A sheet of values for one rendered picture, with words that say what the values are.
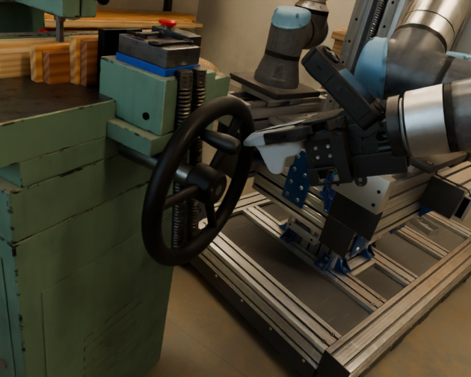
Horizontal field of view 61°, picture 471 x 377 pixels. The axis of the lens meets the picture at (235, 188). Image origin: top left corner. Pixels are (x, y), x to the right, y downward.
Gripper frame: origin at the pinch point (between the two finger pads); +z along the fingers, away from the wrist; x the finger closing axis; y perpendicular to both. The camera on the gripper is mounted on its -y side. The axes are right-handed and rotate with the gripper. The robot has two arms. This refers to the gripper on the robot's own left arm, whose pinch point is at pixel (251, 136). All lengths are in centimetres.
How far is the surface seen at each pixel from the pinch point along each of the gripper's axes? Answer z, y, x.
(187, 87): 10.0, -8.9, 2.0
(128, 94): 18.8, -10.4, -1.6
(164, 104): 12.5, -7.5, -1.2
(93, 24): 198, -76, 165
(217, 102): 3.6, -5.8, -0.6
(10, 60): 33.9, -20.4, -8.8
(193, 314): 69, 66, 45
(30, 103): 25.7, -12.5, -13.6
